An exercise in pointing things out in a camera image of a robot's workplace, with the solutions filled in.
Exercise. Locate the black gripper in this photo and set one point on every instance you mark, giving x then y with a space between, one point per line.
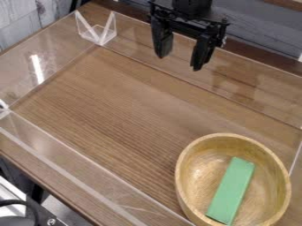
190 17

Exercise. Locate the green rectangular block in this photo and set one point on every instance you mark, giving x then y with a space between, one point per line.
230 191

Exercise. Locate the brown wooden bowl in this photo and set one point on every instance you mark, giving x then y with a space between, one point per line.
200 167

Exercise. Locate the clear acrylic corner bracket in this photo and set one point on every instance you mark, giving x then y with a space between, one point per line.
98 34

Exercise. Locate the clear acrylic barrier wall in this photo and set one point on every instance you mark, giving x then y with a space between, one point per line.
98 117

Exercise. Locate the black table frame bracket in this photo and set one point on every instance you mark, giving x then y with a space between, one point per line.
56 214

